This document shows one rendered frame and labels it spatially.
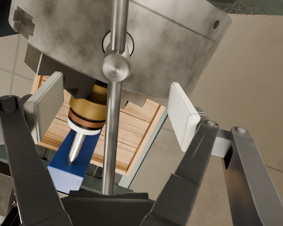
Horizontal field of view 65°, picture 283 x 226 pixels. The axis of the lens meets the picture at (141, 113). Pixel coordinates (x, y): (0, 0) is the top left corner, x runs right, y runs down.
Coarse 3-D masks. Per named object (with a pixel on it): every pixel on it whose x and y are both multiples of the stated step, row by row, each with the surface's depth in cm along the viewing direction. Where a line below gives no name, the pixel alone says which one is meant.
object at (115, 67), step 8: (128, 48) 21; (104, 56) 17; (112, 56) 16; (120, 56) 16; (128, 56) 18; (104, 64) 16; (112, 64) 16; (120, 64) 16; (128, 64) 16; (104, 72) 16; (112, 72) 16; (120, 72) 16; (128, 72) 16; (112, 80) 16; (120, 80) 17
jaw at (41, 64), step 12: (24, 12) 27; (24, 24) 27; (24, 36) 27; (24, 60) 31; (36, 60) 29; (48, 60) 29; (36, 72) 29; (48, 72) 30; (72, 72) 33; (72, 84) 35; (84, 84) 36; (84, 96) 38
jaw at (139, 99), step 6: (126, 90) 39; (126, 96) 40; (132, 96) 40; (138, 96) 39; (144, 96) 39; (150, 96) 39; (120, 102) 40; (126, 102) 40; (132, 102) 40; (138, 102) 40; (144, 102) 40; (156, 102) 39; (162, 102) 39; (120, 108) 41
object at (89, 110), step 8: (96, 80) 44; (96, 88) 39; (104, 88) 39; (72, 96) 41; (96, 96) 40; (104, 96) 40; (72, 104) 40; (80, 104) 39; (88, 104) 39; (96, 104) 39; (104, 104) 39; (72, 112) 41; (80, 112) 40; (88, 112) 40; (96, 112) 40; (104, 112) 41; (72, 120) 42; (80, 120) 41; (88, 120) 41; (96, 120) 42; (104, 120) 44; (88, 128) 42; (96, 128) 43
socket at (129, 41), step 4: (108, 32) 23; (108, 36) 23; (128, 36) 23; (104, 40) 23; (108, 40) 23; (128, 40) 24; (132, 40) 24; (104, 44) 24; (128, 44) 24; (132, 44) 24; (104, 48) 24; (132, 48) 24
